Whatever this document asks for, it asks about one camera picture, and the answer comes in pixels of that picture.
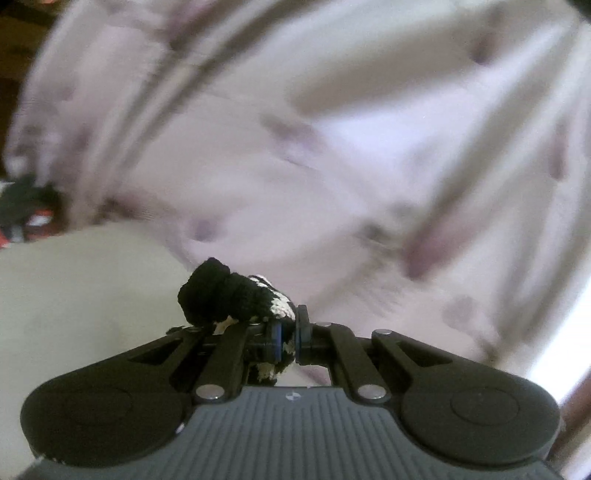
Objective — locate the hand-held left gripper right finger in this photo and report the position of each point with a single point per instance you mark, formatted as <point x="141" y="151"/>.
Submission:
<point x="302" y="336"/>

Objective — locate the pink floral print curtain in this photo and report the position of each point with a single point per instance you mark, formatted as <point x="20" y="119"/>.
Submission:
<point x="323" y="138"/>

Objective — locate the black red object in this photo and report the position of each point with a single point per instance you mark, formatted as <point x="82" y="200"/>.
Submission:
<point x="27" y="207"/>

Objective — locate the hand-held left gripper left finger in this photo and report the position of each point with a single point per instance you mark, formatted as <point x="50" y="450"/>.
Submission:
<point x="276" y="340"/>

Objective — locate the black white striped knit garment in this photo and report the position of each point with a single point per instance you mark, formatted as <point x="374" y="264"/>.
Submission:
<point x="217" y="290"/>

